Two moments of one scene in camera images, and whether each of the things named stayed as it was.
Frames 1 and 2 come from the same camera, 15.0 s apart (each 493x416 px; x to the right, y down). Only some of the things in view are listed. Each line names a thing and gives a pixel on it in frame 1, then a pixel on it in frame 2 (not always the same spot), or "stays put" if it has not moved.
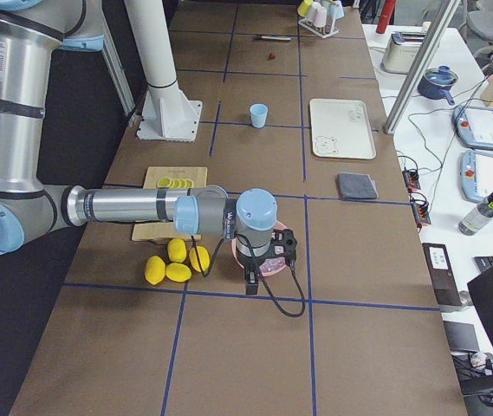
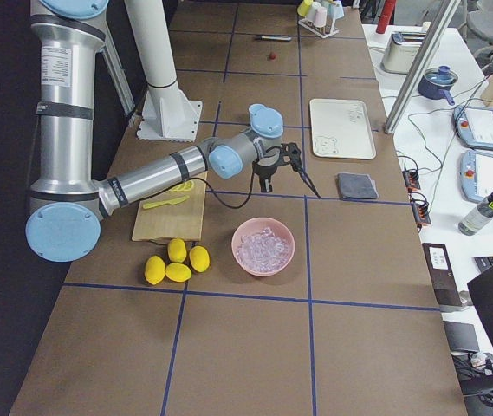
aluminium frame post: x=420 y=68 stays put
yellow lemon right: x=204 y=258 stays put
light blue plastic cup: x=258 y=114 stays put
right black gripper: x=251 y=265 to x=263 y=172
